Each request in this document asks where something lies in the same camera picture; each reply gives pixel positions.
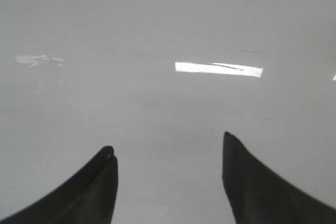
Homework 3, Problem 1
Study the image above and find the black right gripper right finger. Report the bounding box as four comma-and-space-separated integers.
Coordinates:
222, 132, 335, 223

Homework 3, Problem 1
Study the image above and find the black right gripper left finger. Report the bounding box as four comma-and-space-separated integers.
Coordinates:
1, 146, 118, 223

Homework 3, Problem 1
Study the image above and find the white whiteboard with aluminium frame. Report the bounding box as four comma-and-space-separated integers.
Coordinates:
1, 0, 335, 223

